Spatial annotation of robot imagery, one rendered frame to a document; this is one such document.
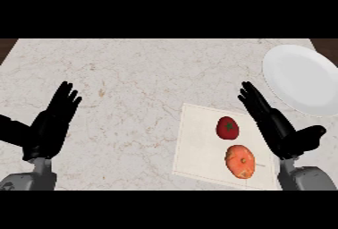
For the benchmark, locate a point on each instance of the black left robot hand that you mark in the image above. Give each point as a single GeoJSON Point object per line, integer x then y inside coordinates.
{"type": "Point", "coordinates": [47, 128]}

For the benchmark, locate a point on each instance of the orange squash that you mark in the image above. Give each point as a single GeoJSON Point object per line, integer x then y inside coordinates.
{"type": "Point", "coordinates": [239, 161]}

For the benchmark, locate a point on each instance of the red tomato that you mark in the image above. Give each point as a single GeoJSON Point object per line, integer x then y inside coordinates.
{"type": "Point", "coordinates": [227, 128]}

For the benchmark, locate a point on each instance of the white rectangular placemat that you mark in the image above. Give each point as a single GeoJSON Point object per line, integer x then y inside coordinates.
{"type": "Point", "coordinates": [198, 149]}

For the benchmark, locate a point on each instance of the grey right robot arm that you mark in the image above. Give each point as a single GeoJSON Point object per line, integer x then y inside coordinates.
{"type": "Point", "coordinates": [305, 177]}

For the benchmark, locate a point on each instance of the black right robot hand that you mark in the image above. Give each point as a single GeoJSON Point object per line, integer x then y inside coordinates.
{"type": "Point", "coordinates": [280, 134]}

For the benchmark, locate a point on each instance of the white round plate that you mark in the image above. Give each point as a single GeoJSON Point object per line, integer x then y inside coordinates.
{"type": "Point", "coordinates": [302, 79]}

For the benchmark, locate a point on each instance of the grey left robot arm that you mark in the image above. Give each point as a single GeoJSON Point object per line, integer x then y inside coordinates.
{"type": "Point", "coordinates": [31, 177]}

